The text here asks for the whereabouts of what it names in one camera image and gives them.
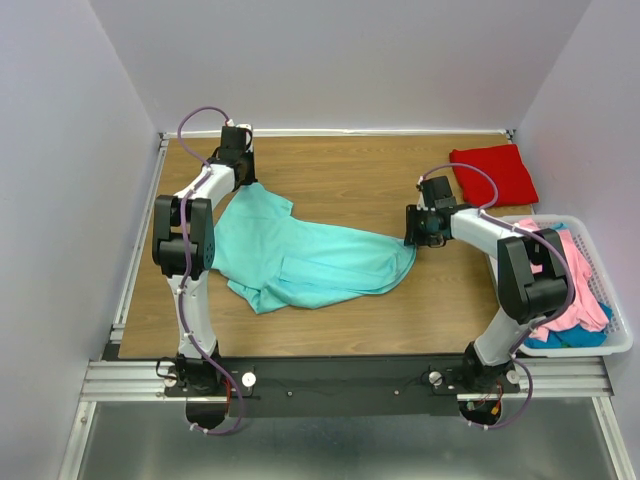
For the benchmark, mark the pink t shirt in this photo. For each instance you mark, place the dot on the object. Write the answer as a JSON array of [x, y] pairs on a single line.
[[575, 270]]

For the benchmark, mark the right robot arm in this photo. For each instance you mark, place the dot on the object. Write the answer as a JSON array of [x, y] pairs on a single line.
[[534, 282]]

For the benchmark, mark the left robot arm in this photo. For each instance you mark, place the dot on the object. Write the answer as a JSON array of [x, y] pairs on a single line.
[[183, 246]]

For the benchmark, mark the aluminium frame rail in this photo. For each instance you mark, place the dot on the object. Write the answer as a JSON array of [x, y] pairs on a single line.
[[553, 378]]

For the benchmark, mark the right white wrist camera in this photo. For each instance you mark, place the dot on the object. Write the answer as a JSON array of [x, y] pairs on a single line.
[[421, 205]]

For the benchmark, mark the blue t shirt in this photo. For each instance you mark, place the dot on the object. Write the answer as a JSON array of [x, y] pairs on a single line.
[[575, 340]]

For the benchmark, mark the white plastic laundry basket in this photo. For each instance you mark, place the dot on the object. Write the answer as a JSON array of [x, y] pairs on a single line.
[[576, 340]]

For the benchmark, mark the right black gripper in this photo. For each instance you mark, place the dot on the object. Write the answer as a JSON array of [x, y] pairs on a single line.
[[412, 234]]

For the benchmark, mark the teal t shirt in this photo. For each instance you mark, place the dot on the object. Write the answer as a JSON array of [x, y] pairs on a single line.
[[274, 260]]

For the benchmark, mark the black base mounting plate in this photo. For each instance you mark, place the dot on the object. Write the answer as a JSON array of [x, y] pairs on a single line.
[[231, 390]]

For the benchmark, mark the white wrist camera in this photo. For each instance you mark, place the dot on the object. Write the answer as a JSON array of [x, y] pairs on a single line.
[[421, 205], [243, 126]]

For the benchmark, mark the folded red t shirt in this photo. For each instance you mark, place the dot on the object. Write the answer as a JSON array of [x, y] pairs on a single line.
[[504, 166]]

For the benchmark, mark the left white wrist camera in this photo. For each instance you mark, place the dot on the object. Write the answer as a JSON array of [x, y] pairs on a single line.
[[243, 126]]

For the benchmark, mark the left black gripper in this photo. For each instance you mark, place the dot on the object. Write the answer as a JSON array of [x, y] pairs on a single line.
[[250, 177]]

